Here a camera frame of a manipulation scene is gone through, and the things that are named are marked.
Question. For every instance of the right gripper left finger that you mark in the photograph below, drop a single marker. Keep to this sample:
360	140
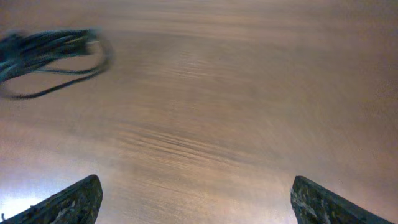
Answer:
77	204

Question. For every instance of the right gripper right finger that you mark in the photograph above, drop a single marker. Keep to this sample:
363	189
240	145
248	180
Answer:
314	204

